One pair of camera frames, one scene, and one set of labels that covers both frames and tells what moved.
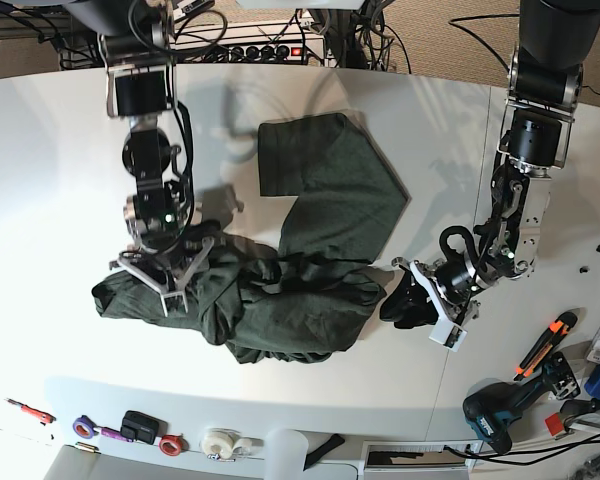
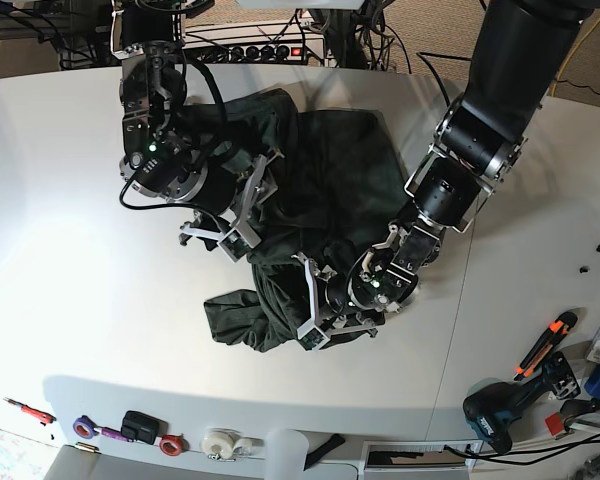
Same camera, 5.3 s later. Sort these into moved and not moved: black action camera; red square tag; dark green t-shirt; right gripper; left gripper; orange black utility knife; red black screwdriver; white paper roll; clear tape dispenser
Moved: left gripper; dark green t-shirt; right gripper
Not moved: white paper roll; black action camera; red black screwdriver; orange black utility knife; clear tape dispenser; red square tag
